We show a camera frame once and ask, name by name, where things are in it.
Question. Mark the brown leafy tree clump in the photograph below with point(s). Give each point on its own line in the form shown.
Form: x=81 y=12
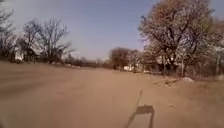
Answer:
x=119 y=57

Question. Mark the small white structure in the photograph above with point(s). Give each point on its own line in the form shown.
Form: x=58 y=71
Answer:
x=128 y=68

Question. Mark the low row of distant bushes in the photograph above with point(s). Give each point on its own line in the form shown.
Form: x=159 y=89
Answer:
x=86 y=63

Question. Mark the dry brown dirt field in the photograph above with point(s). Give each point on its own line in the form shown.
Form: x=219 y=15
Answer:
x=83 y=96

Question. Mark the large tree with pale leaves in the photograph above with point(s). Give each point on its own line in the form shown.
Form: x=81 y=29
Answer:
x=173 y=33

